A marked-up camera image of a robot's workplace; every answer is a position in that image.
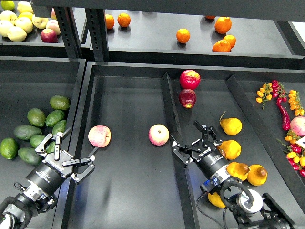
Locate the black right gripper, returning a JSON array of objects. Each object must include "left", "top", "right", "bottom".
[{"left": 170, "top": 120, "right": 228, "bottom": 178}]

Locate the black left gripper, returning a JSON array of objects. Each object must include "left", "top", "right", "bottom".
[{"left": 25, "top": 127, "right": 99, "bottom": 196}]

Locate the yellow pear with stem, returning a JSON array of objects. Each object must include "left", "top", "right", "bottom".
[{"left": 208, "top": 192, "right": 225, "bottom": 208}]

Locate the dark green avocado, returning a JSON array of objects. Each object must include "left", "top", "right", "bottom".
[{"left": 29, "top": 134, "right": 55, "bottom": 153}]

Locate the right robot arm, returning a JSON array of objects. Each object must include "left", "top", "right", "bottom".
[{"left": 172, "top": 121, "right": 296, "bottom": 229}]

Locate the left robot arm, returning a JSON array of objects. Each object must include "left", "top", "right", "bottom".
[{"left": 0, "top": 128, "right": 98, "bottom": 229}]

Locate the yellow pear middle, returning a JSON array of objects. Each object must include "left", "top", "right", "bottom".
[{"left": 217, "top": 140, "right": 242, "bottom": 160}]

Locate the dark avocado bottom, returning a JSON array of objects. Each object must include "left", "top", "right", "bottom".
[{"left": 18, "top": 147, "right": 43, "bottom": 166}]

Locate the yellow pear upper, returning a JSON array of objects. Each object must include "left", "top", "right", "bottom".
[{"left": 219, "top": 111, "right": 243, "bottom": 136}]

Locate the green avocado upper right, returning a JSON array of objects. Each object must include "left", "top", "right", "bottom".
[{"left": 45, "top": 110, "right": 65, "bottom": 127}]

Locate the dark avocado left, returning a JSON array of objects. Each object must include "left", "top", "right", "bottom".
[{"left": 13, "top": 125, "right": 42, "bottom": 140}]

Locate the green avocado upper left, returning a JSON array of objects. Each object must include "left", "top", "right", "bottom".
[{"left": 27, "top": 108, "right": 46, "bottom": 127}]

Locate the yellow pear brown top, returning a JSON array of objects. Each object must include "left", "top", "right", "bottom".
[{"left": 226, "top": 162, "right": 251, "bottom": 181}]

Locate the green avocado top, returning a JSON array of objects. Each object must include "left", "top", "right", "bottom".
[{"left": 50, "top": 95, "right": 70, "bottom": 110}]

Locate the light green avocado far left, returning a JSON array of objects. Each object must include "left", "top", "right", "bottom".
[{"left": 0, "top": 137, "right": 19, "bottom": 160}]

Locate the yellow pear brown end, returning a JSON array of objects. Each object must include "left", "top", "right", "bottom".
[{"left": 247, "top": 164, "right": 268, "bottom": 186}]

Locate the pink apple centre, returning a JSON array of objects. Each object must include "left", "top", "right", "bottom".
[{"left": 148, "top": 124, "right": 169, "bottom": 146}]

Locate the pink apple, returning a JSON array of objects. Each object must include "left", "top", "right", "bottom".
[
  {"left": 88, "top": 125, "right": 111, "bottom": 148},
  {"left": 148, "top": 124, "right": 169, "bottom": 146}
]

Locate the pink apple left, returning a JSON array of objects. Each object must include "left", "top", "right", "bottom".
[{"left": 88, "top": 125, "right": 111, "bottom": 148}]

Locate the dark red apple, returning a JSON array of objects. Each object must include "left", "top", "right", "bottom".
[{"left": 179, "top": 89, "right": 196, "bottom": 109}]

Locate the bright red apple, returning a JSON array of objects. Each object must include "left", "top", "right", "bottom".
[{"left": 180, "top": 70, "right": 201, "bottom": 90}]

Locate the black divided main tray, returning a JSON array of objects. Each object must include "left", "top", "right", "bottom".
[{"left": 51, "top": 61, "right": 305, "bottom": 229}]

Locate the orange cherry tomato bunch left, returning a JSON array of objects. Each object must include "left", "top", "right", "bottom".
[{"left": 255, "top": 83, "right": 273, "bottom": 110}]

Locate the orange cherry tomato bunch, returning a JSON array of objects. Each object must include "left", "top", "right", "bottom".
[
  {"left": 288, "top": 90, "right": 305, "bottom": 116},
  {"left": 255, "top": 83, "right": 273, "bottom": 110}
]

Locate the red chili pepper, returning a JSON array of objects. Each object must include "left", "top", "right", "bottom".
[{"left": 276, "top": 98, "right": 291, "bottom": 131}]

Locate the red cherry tomato bunch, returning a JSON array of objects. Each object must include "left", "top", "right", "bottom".
[{"left": 271, "top": 80, "right": 287, "bottom": 103}]

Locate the orange front right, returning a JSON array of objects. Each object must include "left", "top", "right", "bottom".
[{"left": 212, "top": 40, "right": 231, "bottom": 52}]

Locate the mixed cherry tomato bunch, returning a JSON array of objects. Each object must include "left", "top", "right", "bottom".
[{"left": 277, "top": 129, "right": 305, "bottom": 177}]

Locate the black upper shelf tray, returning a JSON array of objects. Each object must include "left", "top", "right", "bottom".
[{"left": 107, "top": 11, "right": 305, "bottom": 70}]

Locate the pink peach right edge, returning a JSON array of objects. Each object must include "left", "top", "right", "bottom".
[{"left": 290, "top": 116, "right": 305, "bottom": 136}]

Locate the orange centre shelf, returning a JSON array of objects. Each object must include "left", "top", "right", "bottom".
[{"left": 176, "top": 28, "right": 190, "bottom": 43}]

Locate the white label card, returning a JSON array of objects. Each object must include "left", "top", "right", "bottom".
[{"left": 295, "top": 136, "right": 305, "bottom": 149}]

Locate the orange cherry tomato bunch right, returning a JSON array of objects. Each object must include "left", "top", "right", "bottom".
[{"left": 288, "top": 90, "right": 305, "bottom": 116}]

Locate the orange right small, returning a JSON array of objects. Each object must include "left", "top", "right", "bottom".
[{"left": 223, "top": 34, "right": 236, "bottom": 49}]

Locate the black upper left tray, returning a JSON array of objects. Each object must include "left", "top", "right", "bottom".
[{"left": 0, "top": 4, "right": 88, "bottom": 59}]

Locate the large orange right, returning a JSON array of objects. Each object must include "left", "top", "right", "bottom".
[{"left": 214, "top": 17, "right": 232, "bottom": 34}]

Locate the red apple on shelf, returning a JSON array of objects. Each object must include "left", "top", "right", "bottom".
[{"left": 41, "top": 29, "right": 58, "bottom": 43}]

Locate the green avocado by wall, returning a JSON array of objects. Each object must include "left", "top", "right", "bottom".
[{"left": 52, "top": 120, "right": 67, "bottom": 135}]

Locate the black perforated post left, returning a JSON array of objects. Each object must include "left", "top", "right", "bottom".
[{"left": 53, "top": 6, "right": 82, "bottom": 59}]

